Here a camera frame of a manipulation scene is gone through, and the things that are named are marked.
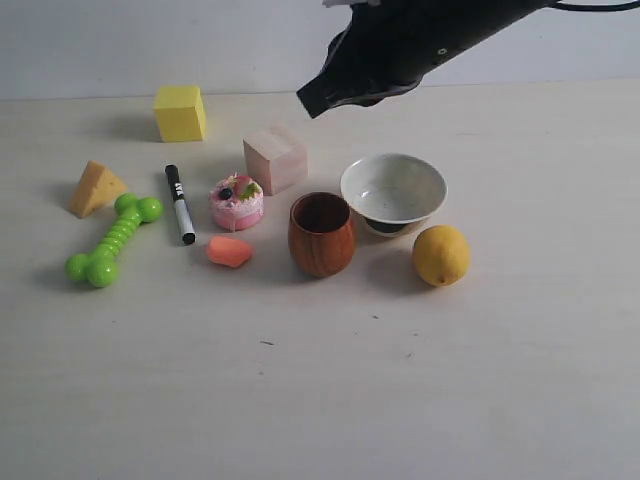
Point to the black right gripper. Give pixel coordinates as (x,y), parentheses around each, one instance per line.
(388,48)

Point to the orange soft putty lump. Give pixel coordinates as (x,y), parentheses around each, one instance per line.
(229,252)

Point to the pale wooden cube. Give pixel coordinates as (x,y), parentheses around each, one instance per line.
(275,158)

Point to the white speckled ceramic bowl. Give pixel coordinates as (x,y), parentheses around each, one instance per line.
(393,193)

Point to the brown wooden cup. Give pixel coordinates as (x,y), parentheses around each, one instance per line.
(321,234)

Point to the pink toy cake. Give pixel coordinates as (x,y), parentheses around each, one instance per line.
(236,202)

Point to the yellow foam cube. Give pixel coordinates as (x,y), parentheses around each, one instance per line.
(179,113)

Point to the black white marker pen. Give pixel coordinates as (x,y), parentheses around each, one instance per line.
(183,216)

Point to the yellow lemon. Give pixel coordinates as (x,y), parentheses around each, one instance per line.
(441,255)

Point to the yellow cheese wedge toy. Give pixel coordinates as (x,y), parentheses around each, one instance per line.
(97,187)

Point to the green bone dog toy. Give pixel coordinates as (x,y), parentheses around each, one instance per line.
(99,267)

